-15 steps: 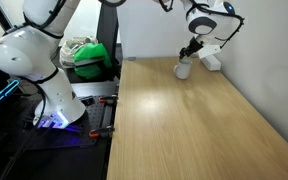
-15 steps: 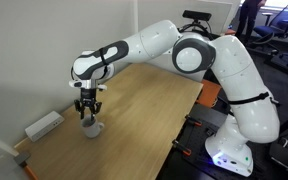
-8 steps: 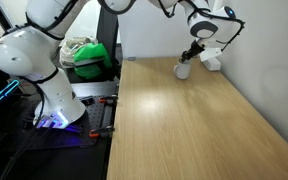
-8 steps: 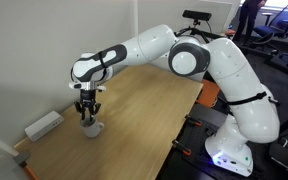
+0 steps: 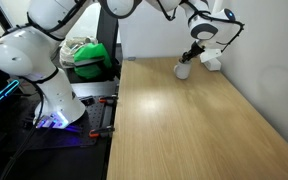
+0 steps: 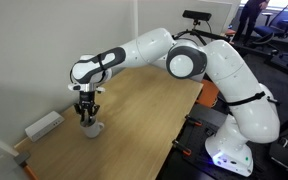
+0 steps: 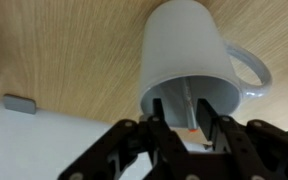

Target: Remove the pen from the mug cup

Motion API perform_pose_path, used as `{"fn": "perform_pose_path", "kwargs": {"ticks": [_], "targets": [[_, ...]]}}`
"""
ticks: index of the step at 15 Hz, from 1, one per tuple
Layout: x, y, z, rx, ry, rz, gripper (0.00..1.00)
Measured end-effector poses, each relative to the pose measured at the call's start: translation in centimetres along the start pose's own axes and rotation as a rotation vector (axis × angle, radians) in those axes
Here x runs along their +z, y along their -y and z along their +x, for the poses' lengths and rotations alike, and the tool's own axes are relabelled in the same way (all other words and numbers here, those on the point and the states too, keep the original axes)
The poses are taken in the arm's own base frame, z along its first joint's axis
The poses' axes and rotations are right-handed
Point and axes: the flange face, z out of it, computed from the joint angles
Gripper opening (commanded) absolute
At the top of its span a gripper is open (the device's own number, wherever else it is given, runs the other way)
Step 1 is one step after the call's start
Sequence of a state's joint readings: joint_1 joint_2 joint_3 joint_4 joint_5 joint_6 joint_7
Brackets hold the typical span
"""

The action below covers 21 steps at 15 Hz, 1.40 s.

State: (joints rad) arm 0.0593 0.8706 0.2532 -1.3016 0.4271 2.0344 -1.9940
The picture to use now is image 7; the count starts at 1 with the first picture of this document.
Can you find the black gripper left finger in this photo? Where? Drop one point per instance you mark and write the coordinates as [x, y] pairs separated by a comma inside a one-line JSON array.
[[130, 150]]

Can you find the white partition panel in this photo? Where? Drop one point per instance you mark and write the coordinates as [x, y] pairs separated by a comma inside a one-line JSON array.
[[34, 143]]

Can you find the grey partition bracket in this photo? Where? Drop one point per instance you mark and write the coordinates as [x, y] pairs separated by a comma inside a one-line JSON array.
[[19, 104]]

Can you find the white ceramic mug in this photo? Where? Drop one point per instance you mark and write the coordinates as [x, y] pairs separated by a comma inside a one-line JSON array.
[[184, 43]]

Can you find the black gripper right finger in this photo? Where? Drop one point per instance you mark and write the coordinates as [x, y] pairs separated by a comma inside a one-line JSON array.
[[250, 150]]

